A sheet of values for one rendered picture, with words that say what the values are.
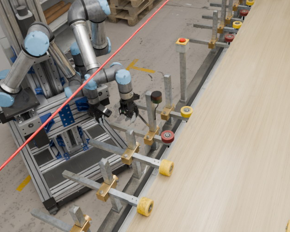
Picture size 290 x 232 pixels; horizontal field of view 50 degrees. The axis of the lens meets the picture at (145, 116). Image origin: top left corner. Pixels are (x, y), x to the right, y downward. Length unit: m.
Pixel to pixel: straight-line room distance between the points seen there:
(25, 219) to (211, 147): 1.73
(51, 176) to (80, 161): 0.27
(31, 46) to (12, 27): 0.43
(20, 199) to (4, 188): 0.22
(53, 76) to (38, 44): 0.57
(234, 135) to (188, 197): 0.51
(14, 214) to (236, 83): 2.09
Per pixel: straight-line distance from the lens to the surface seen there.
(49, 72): 2.27
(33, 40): 1.72
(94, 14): 1.81
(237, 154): 1.80
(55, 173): 2.78
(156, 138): 1.92
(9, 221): 2.94
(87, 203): 2.77
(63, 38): 4.87
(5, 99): 1.95
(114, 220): 1.82
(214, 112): 2.03
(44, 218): 1.62
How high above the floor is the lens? 2.26
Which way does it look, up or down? 42 degrees down
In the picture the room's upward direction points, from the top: 8 degrees counter-clockwise
